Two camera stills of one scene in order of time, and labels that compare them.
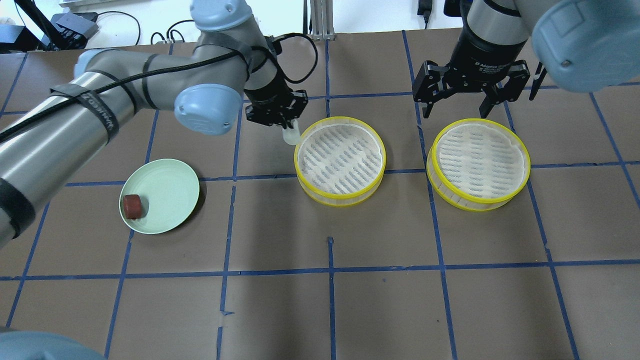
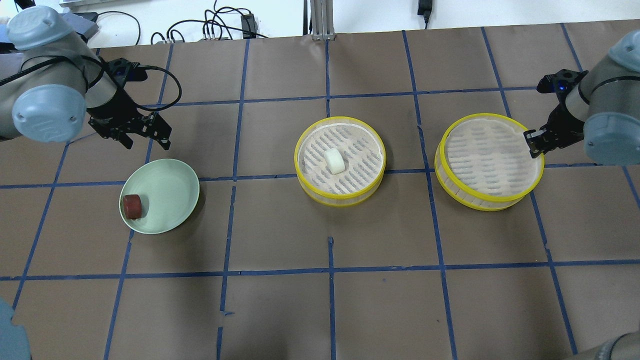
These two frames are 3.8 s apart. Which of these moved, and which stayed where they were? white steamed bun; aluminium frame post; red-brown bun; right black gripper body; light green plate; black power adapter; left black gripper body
Moved: white steamed bun; right black gripper body; left black gripper body
Stayed: black power adapter; light green plate; aluminium frame post; red-brown bun
